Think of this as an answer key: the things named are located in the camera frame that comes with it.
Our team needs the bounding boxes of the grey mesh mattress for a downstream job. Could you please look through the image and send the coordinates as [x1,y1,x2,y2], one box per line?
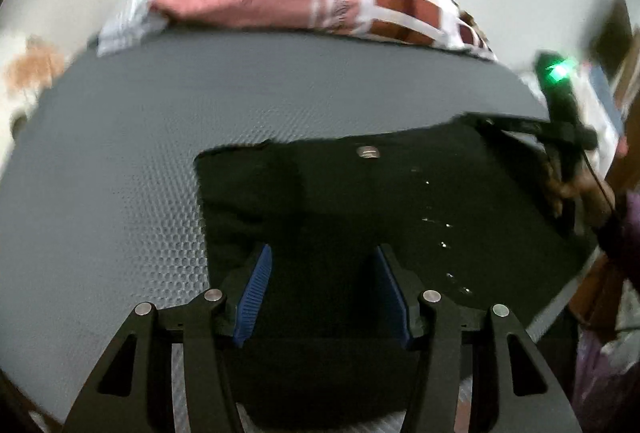
[1,30,544,420]

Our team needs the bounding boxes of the dark wall frame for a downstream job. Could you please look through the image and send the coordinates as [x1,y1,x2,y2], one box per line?
[589,0,634,78]

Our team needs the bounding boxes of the right hand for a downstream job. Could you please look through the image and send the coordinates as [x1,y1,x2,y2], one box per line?
[547,163,616,227]

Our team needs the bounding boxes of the floral white orange pillow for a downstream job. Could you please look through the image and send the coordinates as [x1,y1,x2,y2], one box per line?
[1,30,70,170]

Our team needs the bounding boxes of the black pants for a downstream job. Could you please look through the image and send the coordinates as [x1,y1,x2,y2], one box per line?
[194,116,592,431]

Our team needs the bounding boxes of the purple floral garment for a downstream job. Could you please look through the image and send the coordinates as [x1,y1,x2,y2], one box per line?
[572,191,640,423]

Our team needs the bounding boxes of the light striped cloth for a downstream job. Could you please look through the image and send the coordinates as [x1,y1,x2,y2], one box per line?
[96,0,169,57]

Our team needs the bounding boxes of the white dotted cloth pile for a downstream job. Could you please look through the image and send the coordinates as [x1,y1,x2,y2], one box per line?
[570,62,624,150]

